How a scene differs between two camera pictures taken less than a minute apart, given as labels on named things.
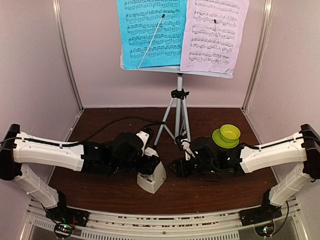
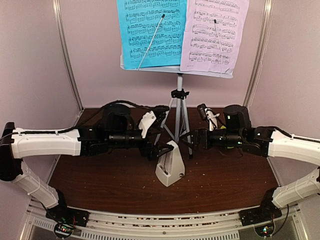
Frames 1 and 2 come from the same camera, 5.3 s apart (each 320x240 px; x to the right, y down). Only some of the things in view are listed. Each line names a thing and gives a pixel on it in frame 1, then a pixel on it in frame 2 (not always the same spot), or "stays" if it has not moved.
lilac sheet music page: [213, 34] stays
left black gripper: [149, 164] -> [152, 154]
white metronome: [151, 183] -> [170, 168]
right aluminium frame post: [263, 46] stays
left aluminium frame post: [56, 4] stays
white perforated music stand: [176, 119] stays
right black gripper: [181, 171] -> [197, 138]
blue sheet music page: [137, 21] stays
